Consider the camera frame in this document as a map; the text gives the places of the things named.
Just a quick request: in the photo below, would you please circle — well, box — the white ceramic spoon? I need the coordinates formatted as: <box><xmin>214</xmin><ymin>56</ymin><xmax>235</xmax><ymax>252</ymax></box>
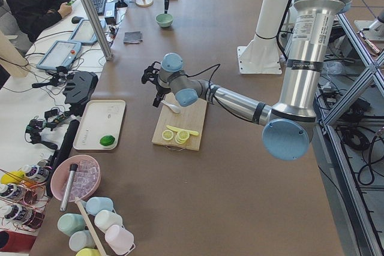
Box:
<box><xmin>161</xmin><ymin>100</ymin><xmax>181</xmax><ymax>114</ymax></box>

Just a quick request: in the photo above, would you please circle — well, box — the light green bowl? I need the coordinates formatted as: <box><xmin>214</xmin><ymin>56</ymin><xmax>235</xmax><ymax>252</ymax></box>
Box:
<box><xmin>155</xmin><ymin>13</ymin><xmax>173</xmax><ymax>28</ymax></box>

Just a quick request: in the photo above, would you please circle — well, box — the pink ice bowl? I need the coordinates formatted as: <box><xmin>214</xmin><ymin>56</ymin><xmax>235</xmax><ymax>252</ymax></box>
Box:
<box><xmin>50</xmin><ymin>155</ymin><xmax>101</xmax><ymax>202</ymax></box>

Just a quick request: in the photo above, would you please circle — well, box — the metal muddler in bowl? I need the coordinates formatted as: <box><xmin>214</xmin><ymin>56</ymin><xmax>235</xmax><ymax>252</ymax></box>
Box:
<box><xmin>59</xmin><ymin>164</ymin><xmax>78</xmax><ymax>212</ymax></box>

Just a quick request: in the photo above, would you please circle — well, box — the yellow plastic knife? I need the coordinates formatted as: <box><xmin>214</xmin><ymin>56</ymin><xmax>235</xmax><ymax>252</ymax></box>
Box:
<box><xmin>166</xmin><ymin>125</ymin><xmax>199</xmax><ymax>136</ymax></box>

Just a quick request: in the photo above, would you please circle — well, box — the wooden cutting board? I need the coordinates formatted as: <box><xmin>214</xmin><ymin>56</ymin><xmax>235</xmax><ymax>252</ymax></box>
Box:
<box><xmin>152</xmin><ymin>93</ymin><xmax>207</xmax><ymax>151</ymax></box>

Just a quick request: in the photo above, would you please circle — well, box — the upper lemon slice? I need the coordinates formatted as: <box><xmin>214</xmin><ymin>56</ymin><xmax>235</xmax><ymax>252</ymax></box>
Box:
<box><xmin>161</xmin><ymin>129</ymin><xmax>174</xmax><ymax>141</ymax></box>

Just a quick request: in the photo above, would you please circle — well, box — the lemon slice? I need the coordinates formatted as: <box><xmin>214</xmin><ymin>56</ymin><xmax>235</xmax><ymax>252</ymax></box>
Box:
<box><xmin>161</xmin><ymin>129</ymin><xmax>174</xmax><ymax>141</ymax></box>
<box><xmin>175</xmin><ymin>131</ymin><xmax>190</xmax><ymax>144</ymax></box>

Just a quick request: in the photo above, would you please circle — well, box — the lower lemon slice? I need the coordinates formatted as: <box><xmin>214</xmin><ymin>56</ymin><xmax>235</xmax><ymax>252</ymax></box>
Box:
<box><xmin>175</xmin><ymin>131</ymin><xmax>190</xmax><ymax>144</ymax></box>

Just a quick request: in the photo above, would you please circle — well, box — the grey folded cloth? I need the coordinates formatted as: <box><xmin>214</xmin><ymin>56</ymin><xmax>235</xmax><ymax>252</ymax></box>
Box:
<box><xmin>123</xmin><ymin>31</ymin><xmax>143</xmax><ymax>44</ymax></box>

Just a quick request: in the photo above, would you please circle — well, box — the cream rabbit tray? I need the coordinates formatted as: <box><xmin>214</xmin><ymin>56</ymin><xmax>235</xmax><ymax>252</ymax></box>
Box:
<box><xmin>73</xmin><ymin>100</ymin><xmax>125</xmax><ymax>150</ymax></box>

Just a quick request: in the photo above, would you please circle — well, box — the green lime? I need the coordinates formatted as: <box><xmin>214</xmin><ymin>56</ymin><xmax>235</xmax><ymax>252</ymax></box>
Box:
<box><xmin>99</xmin><ymin>135</ymin><xmax>116</xmax><ymax>147</ymax></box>

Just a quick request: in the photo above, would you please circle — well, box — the far teach pendant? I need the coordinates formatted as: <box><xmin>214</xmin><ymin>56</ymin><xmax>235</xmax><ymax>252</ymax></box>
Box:
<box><xmin>69</xmin><ymin>19</ymin><xmax>97</xmax><ymax>46</ymax></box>

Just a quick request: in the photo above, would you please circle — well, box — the teach pendant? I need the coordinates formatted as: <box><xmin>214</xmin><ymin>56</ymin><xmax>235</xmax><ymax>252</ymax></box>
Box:
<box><xmin>69</xmin><ymin>19</ymin><xmax>97</xmax><ymax>46</ymax></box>
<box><xmin>36</xmin><ymin>41</ymin><xmax>82</xmax><ymax>71</ymax></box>

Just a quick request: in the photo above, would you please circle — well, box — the near teach pendant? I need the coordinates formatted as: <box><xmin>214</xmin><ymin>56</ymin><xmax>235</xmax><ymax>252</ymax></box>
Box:
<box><xmin>36</xmin><ymin>41</ymin><xmax>82</xmax><ymax>71</ymax></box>

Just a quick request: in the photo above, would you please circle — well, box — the blue cup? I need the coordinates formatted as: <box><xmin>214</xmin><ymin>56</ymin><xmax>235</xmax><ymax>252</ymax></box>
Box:
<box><xmin>86</xmin><ymin>197</ymin><xmax>114</xmax><ymax>216</ymax></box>

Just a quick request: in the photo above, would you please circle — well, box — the white cup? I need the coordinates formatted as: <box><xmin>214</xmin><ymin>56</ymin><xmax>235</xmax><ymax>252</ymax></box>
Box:
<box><xmin>94</xmin><ymin>210</ymin><xmax>122</xmax><ymax>233</ymax></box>

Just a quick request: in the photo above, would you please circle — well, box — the pink cup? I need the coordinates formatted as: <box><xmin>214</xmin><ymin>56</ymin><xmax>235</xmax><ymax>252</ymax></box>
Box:
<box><xmin>104</xmin><ymin>224</ymin><xmax>135</xmax><ymax>255</ymax></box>

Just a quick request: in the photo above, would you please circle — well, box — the green cup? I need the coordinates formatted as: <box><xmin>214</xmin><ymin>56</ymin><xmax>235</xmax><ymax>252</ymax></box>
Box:
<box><xmin>57</xmin><ymin>213</ymin><xmax>86</xmax><ymax>237</ymax></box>

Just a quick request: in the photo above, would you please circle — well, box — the aluminium frame post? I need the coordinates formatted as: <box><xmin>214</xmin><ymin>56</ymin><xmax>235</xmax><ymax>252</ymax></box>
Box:
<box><xmin>81</xmin><ymin>0</ymin><xmax>113</xmax><ymax>61</ymax></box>

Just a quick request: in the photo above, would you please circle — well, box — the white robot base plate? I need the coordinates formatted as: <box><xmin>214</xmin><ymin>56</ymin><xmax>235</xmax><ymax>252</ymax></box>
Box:
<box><xmin>237</xmin><ymin>46</ymin><xmax>282</xmax><ymax>74</ymax></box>

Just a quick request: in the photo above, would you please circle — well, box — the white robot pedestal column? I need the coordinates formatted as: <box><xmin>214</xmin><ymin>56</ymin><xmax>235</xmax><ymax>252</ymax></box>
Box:
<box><xmin>255</xmin><ymin>0</ymin><xmax>288</xmax><ymax>40</ymax></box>

